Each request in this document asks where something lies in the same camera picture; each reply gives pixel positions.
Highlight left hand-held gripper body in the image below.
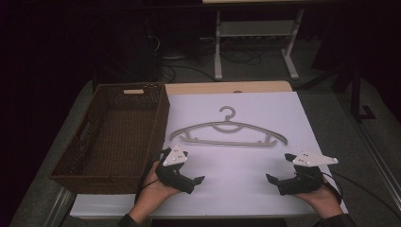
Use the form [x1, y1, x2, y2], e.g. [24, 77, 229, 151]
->
[155, 144, 197, 195]

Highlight brown wicker basket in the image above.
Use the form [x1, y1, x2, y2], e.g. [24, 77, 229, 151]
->
[49, 82, 171, 196]

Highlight black metal stand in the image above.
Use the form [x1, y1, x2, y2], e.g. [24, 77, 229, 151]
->
[332, 61, 376, 123]

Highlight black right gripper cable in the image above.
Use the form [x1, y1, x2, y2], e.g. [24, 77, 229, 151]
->
[322, 169, 401, 219]

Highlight grey plastic clothes hanger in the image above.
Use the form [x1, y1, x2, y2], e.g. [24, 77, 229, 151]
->
[169, 105, 288, 148]

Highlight white table mat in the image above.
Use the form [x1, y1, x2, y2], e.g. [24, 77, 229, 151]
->
[69, 91, 349, 218]

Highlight person's left hand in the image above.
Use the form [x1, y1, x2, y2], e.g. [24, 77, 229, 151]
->
[131, 161, 182, 218]

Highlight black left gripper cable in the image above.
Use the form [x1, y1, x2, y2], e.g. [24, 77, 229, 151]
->
[134, 148, 169, 204]

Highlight white metal stand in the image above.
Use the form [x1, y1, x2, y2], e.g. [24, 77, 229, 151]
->
[201, 0, 305, 81]

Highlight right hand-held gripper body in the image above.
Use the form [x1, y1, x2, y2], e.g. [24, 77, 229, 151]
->
[277, 149, 339, 197]

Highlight black floor cables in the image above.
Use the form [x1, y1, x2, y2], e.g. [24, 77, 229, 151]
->
[157, 51, 264, 83]

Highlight aluminium frame rail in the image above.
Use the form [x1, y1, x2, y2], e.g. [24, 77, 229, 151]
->
[44, 187, 78, 227]
[354, 121, 401, 198]

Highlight person's right hand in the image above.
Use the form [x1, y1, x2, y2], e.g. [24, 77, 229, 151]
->
[294, 174, 343, 219]

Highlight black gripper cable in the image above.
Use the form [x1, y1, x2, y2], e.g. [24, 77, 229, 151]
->
[322, 169, 401, 219]
[134, 148, 169, 204]

